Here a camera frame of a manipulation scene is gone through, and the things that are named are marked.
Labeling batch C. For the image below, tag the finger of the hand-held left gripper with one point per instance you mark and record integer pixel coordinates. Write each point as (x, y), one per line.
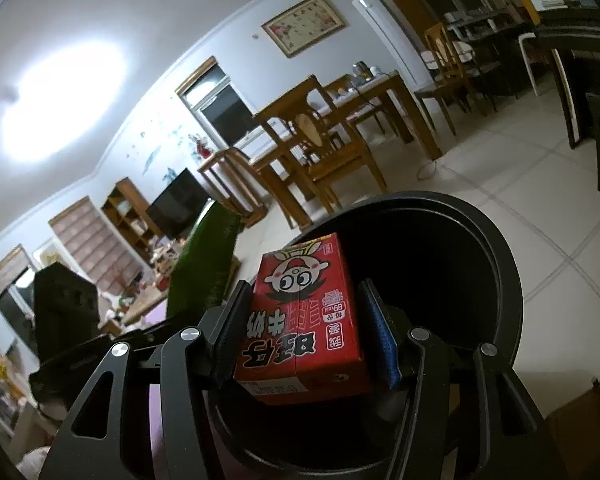
(145, 332)

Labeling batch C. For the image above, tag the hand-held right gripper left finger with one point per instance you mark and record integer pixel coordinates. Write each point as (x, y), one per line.
(230, 332)

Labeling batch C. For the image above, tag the white plastic chair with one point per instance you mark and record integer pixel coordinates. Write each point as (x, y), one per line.
(530, 62)

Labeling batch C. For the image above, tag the black flat television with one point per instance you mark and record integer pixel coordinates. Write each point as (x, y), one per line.
(176, 210)

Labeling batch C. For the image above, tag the dark dining chair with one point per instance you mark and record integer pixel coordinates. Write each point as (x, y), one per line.
(597, 125)

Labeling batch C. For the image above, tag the red milk carton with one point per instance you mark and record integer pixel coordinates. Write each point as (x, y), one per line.
(300, 320)

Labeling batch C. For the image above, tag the framed wall picture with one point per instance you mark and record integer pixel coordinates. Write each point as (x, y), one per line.
(302, 25)

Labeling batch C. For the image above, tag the striped roller blind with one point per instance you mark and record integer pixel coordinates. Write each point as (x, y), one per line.
(95, 250)

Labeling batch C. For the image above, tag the wooden bookshelf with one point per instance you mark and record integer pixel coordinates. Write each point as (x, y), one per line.
(127, 215)

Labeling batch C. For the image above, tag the wooden plant stand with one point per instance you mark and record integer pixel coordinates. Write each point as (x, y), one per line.
(227, 180)

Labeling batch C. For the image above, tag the ceiling light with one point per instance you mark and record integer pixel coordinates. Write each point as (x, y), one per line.
(65, 100)

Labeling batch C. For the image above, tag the black round bin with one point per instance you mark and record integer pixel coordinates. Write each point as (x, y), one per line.
(455, 270)

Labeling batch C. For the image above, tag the wooden framed window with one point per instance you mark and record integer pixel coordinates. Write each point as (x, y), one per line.
(220, 102)

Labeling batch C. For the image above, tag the dark green wrapper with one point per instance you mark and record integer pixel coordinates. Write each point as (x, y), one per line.
(205, 265)

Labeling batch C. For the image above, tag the wooden dining table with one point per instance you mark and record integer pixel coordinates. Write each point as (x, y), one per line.
(380, 95)

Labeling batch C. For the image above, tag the wooden coffee table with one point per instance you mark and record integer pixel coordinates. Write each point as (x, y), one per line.
(140, 305)

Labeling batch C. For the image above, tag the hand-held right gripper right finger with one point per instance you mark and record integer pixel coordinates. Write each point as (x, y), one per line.
(381, 335)

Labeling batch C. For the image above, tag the white standing air conditioner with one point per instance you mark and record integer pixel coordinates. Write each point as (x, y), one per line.
(387, 35)

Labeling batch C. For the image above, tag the wooden dining chair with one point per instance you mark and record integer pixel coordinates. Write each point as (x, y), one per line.
(320, 155)
(447, 65)

